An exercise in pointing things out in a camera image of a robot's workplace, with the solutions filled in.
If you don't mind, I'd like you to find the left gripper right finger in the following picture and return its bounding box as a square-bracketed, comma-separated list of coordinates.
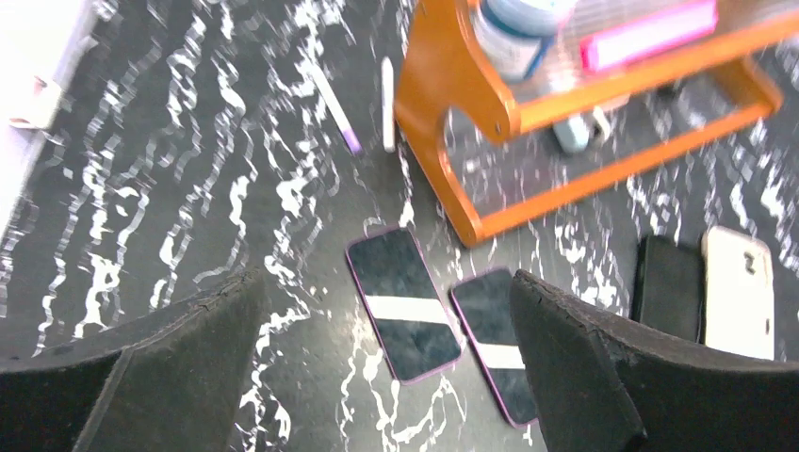
[509, 270, 798, 451]

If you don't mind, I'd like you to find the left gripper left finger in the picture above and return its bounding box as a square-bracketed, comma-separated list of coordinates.
[1, 268, 266, 451]

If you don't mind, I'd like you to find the black smartphone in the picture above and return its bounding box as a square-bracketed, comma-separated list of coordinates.
[630, 234, 705, 344]

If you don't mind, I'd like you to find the purple smartphone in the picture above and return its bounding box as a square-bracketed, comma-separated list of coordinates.
[345, 227, 463, 384]
[449, 267, 537, 428]

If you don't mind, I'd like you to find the phone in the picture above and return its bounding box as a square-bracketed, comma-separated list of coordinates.
[701, 226, 775, 360]

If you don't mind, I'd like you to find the pink and blue stapler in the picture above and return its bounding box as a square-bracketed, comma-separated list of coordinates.
[551, 95, 630, 154]

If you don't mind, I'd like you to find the purple white pen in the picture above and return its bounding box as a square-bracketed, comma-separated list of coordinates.
[310, 65, 362, 154]

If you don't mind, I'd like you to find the pink flat bar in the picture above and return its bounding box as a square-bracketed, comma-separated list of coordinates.
[579, 1, 719, 73]

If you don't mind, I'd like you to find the orange wooden shelf rack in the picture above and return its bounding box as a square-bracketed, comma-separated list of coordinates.
[395, 1, 798, 247]

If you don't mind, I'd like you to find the blue lidded jar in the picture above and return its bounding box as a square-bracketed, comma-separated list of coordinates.
[471, 0, 576, 83]

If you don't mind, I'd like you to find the white marker pen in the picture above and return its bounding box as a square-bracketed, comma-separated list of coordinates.
[381, 56, 396, 153]

